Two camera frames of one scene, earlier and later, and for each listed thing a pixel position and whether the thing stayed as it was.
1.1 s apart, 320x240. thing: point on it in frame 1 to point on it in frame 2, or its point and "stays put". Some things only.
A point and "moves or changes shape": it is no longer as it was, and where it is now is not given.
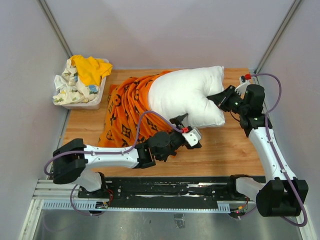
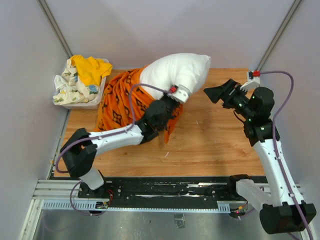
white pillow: x=175 y=93 to x=189 y=70
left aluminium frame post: x=55 y=27 stays put
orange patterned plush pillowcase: x=128 y=120 moves or changes shape
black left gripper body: x=179 y=139 to x=171 y=105
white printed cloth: x=70 y=89 stays put
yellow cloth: x=90 y=70 stays put
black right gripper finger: x=220 y=98 stays put
